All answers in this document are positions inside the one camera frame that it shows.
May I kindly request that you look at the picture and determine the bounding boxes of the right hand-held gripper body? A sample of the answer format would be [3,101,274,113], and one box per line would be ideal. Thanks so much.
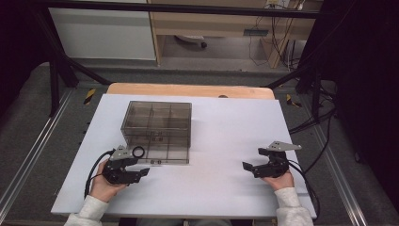
[252,140,303,179]

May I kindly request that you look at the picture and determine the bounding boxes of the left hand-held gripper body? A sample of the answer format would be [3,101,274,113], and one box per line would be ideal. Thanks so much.
[103,144,142,186]

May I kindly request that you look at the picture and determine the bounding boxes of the black ring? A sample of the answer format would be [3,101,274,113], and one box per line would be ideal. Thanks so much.
[132,145,146,159]

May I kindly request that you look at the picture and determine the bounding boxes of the smoky transparent drawer box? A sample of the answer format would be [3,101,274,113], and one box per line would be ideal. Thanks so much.
[120,100,193,166]

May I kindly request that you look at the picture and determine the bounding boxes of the person's right hand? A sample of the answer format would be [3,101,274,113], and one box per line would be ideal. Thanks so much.
[262,171,295,192]

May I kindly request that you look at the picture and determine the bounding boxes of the person's left hand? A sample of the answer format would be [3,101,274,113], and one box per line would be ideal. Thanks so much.
[88,159,128,203]

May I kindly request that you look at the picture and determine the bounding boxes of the white board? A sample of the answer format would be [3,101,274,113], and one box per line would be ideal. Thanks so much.
[50,93,317,219]

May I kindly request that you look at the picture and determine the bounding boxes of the yellow black tape strip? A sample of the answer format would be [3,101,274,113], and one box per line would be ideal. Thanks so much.
[83,88,97,105]
[285,93,303,108]

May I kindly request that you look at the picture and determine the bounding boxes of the wooden table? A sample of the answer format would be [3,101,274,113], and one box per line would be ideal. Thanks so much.
[106,82,276,101]

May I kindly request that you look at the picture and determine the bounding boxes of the black curtain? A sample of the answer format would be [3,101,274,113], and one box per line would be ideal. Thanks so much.
[319,0,399,202]

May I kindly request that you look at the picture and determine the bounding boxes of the white cabinet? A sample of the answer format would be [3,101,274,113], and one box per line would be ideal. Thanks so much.
[48,0,157,61]

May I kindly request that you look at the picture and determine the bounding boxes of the office chair base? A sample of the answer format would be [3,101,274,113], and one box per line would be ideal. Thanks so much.
[173,34,208,49]

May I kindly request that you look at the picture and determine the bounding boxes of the light wooden desk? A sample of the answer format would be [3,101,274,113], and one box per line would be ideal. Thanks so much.
[147,0,324,70]

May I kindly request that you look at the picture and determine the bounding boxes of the left hand-held gripper black cable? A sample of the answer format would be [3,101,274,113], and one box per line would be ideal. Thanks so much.
[84,150,116,199]

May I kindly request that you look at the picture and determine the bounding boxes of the hand-held gripper black cable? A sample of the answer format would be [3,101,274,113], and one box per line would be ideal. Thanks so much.
[84,150,116,199]
[288,159,321,218]

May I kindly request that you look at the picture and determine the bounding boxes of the right hand-held gripper black cable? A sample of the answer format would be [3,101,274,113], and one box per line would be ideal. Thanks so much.
[288,159,321,218]

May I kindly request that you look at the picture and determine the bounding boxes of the black floor cables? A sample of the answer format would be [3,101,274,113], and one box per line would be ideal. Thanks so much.
[288,90,338,173]

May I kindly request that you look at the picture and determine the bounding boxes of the aluminium floor rail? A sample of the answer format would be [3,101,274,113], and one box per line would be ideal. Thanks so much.
[0,89,74,208]
[313,125,368,226]

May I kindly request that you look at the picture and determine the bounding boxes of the black metal frame leg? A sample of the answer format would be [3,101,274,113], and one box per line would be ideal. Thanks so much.
[264,59,324,123]
[31,6,112,118]

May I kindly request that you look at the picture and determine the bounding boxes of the hanging desk cables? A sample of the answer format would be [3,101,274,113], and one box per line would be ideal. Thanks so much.
[248,15,302,72]

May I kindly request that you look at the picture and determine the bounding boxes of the black metal frame bar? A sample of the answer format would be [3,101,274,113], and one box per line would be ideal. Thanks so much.
[40,0,324,20]

